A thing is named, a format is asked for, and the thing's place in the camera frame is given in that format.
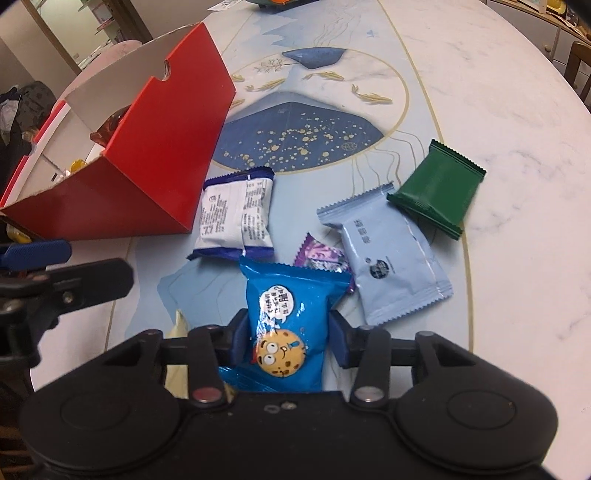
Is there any light blue snack packet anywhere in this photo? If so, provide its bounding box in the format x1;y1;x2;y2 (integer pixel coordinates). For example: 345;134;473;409
317;181;454;328

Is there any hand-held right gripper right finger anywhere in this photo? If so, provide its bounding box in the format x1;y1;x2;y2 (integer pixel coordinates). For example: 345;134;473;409
328;310;483;409

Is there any blue cookie snack packet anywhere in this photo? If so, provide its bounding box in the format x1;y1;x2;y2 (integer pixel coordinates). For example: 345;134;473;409
217;256;354;394

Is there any brown wooden chair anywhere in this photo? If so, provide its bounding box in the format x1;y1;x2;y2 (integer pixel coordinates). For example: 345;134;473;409
566;41;591;112

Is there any red cardboard box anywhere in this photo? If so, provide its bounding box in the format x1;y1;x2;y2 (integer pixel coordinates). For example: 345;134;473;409
0;22;237;241

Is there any dark bag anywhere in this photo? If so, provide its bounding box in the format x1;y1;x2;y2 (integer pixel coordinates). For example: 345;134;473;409
0;80;58;153

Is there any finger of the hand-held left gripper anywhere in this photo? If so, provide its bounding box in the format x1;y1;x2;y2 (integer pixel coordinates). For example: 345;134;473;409
0;257;136;324
0;239;73;272

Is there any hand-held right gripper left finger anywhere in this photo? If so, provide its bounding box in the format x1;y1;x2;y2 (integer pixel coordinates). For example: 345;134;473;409
99;308;253;409

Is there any dark green snack packet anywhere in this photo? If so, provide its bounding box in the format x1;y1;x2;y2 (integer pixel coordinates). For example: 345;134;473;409
387;139;487;240

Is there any white navy snack packet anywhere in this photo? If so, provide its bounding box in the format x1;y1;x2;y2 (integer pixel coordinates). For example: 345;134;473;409
187;166;276;261

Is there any purple snack packet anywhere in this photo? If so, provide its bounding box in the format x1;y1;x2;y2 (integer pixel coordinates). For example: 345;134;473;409
294;232;356;294

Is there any white wooden cabinet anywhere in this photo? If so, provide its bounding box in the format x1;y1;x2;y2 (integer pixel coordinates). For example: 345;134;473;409
485;0;591;68

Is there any cream yellow snack packet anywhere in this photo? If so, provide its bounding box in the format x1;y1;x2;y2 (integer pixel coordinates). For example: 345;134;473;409
161;310;192;400

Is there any red-brown foil snack packet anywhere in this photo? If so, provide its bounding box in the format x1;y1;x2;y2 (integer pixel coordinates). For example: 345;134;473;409
90;105;134;148

